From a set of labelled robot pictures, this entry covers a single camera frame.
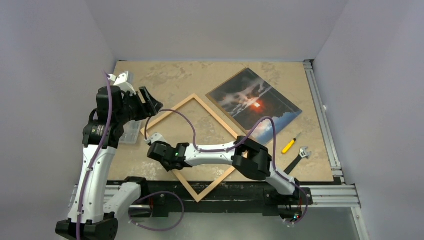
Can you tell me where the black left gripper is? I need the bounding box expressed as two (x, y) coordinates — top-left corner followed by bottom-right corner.
(116, 86), (162, 125)

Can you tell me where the wooden picture frame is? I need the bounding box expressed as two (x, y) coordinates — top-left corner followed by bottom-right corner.
(140, 93), (238, 203)

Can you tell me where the sunset landscape photo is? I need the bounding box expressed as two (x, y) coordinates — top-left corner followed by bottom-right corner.
(206, 68), (303, 134)

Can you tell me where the yellow handled screwdriver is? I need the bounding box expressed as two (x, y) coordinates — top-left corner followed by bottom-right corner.
(281, 132), (302, 154)

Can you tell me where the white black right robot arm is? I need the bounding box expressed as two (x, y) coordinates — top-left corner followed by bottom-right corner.
(147, 136), (301, 204)

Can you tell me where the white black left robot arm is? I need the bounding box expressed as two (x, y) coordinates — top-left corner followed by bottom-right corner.
(55, 86), (163, 240)

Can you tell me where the clear plastic screw box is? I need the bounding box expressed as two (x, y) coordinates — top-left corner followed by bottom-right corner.
(119, 71), (142, 145)

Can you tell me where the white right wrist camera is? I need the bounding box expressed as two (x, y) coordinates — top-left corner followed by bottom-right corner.
(144, 132), (168, 146)

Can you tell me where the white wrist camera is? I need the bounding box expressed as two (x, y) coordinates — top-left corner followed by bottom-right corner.
(106, 71), (137, 95)
(144, 132), (168, 146)

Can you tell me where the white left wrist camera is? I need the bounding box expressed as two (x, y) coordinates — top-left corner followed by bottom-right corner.
(106, 71), (137, 95)

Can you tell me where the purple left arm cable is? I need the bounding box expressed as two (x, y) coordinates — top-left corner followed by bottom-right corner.
(76, 70), (114, 240)

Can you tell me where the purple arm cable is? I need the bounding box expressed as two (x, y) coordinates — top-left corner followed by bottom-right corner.
(76, 70), (114, 240)
(144, 109), (310, 226)

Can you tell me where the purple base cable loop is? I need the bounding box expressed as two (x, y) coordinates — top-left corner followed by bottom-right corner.
(128, 191), (185, 232)

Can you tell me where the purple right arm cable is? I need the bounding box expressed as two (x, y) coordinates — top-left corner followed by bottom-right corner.
(144, 109), (310, 226)

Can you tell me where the aluminium front rail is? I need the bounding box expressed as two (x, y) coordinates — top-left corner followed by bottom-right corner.
(68, 184), (362, 209)

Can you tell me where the aluminium side rail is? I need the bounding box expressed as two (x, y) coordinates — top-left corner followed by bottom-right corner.
(303, 60), (345, 183)

